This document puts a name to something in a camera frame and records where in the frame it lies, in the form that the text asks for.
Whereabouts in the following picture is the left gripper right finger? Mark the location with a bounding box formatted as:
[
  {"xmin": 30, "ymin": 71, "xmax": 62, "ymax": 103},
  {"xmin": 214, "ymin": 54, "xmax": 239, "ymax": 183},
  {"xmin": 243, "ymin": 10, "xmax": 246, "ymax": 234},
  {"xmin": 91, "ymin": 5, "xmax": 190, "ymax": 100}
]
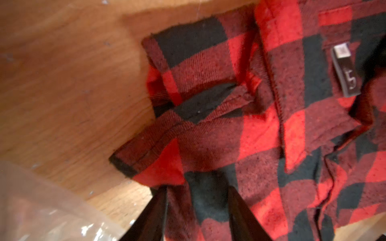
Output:
[{"xmin": 228, "ymin": 186, "xmax": 272, "ymax": 241}]

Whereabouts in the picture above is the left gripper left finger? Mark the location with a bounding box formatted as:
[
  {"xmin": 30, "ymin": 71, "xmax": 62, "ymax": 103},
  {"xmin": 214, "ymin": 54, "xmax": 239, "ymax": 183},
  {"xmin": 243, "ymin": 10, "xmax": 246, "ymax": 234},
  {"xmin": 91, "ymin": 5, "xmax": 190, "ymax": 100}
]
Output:
[{"xmin": 119, "ymin": 186, "xmax": 168, "ymax": 241}]

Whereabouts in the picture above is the red black plaid shirt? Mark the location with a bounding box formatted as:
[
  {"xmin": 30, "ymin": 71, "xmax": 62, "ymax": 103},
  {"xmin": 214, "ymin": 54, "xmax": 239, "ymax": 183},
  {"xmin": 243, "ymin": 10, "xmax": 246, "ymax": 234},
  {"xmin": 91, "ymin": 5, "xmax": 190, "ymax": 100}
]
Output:
[{"xmin": 110, "ymin": 1, "xmax": 386, "ymax": 241}]

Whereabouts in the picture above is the clear plastic vacuum bag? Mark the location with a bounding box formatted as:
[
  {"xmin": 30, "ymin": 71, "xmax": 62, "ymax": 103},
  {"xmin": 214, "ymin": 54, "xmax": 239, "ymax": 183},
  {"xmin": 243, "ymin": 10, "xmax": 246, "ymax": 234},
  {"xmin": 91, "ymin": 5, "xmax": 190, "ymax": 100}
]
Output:
[{"xmin": 1, "ymin": 161, "xmax": 125, "ymax": 241}]

